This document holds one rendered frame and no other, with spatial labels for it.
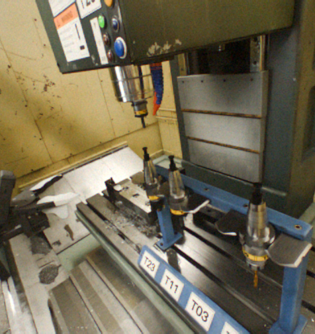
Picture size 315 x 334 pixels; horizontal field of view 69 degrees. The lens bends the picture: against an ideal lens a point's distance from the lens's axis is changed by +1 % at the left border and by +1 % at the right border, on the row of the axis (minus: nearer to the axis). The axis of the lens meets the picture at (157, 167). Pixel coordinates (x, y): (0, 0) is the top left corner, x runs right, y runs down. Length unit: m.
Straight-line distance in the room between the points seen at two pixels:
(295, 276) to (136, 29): 0.56
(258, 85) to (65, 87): 1.28
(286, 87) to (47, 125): 1.45
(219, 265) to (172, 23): 0.70
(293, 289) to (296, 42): 0.78
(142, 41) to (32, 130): 1.37
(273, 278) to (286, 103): 0.64
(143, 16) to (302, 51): 0.66
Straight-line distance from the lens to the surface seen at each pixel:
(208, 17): 0.64
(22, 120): 1.76
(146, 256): 0.85
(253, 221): 0.46
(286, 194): 1.22
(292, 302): 0.64
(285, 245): 0.49
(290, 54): 1.03
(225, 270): 0.84
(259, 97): 1.05
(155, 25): 0.52
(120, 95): 0.82
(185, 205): 0.57
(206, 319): 0.72
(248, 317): 0.76
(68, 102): 1.82
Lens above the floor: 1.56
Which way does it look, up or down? 26 degrees down
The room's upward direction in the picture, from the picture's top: 11 degrees counter-clockwise
